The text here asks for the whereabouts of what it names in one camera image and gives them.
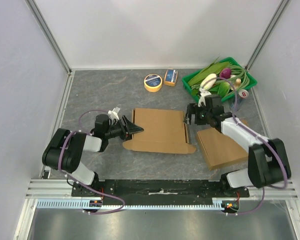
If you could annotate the brown mushroom toy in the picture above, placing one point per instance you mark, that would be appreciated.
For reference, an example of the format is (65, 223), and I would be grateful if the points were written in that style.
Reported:
(236, 84)

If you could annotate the yellow sponge block blue label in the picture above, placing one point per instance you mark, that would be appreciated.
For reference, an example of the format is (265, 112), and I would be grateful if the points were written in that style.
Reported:
(170, 77)

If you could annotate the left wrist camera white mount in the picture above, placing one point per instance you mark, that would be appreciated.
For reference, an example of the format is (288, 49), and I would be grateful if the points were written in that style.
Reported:
(114, 114)

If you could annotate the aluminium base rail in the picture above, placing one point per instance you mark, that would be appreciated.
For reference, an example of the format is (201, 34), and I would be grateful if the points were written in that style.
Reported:
(60, 189)

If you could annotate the brown cardboard box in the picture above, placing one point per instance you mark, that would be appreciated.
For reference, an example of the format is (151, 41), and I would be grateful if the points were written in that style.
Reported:
(218, 150)

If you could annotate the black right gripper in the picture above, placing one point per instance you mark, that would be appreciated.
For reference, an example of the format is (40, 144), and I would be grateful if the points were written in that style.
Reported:
(195, 114)

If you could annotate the aluminium frame post left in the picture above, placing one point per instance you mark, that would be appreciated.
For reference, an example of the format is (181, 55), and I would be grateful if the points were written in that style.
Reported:
(48, 34)

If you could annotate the cardboard sheet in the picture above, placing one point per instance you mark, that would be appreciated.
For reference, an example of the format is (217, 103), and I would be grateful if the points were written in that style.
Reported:
(164, 131)

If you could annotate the green plastic tray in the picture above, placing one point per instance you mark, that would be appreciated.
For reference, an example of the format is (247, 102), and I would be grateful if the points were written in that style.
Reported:
(223, 89)

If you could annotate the purple onion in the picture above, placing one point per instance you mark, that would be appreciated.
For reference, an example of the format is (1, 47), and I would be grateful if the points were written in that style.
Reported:
(225, 73)

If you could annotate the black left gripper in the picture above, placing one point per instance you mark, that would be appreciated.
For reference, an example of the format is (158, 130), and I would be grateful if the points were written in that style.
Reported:
(131, 128)

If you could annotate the green leafy vegetable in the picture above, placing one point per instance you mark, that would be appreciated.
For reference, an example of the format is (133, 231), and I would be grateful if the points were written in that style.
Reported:
(213, 68)

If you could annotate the aluminium frame post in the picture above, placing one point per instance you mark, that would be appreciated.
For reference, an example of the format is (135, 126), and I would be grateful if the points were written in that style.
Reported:
(48, 34)
(267, 32)

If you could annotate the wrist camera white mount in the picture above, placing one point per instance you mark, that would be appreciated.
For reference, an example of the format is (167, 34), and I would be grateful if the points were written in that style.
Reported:
(114, 114)
(203, 93)

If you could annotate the grey slotted cable duct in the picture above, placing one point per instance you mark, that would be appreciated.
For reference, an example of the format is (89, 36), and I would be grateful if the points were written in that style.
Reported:
(88, 204)

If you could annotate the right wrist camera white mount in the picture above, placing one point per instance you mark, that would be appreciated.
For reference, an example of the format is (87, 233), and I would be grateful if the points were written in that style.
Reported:
(203, 93)

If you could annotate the green long beans bundle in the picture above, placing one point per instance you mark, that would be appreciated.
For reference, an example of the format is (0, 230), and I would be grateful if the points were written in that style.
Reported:
(239, 72)

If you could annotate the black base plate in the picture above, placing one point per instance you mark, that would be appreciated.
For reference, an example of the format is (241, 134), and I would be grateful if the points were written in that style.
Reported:
(172, 191)

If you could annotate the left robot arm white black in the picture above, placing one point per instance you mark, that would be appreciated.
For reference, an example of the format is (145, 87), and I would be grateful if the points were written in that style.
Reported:
(65, 149)

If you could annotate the aluminium frame post right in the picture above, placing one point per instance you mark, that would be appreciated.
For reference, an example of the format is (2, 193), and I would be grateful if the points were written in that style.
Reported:
(267, 32)

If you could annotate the yellow tape roll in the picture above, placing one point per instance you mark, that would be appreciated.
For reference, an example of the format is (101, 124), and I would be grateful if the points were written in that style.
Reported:
(153, 83)

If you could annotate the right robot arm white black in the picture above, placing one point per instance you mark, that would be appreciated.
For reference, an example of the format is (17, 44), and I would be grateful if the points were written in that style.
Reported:
(268, 164)

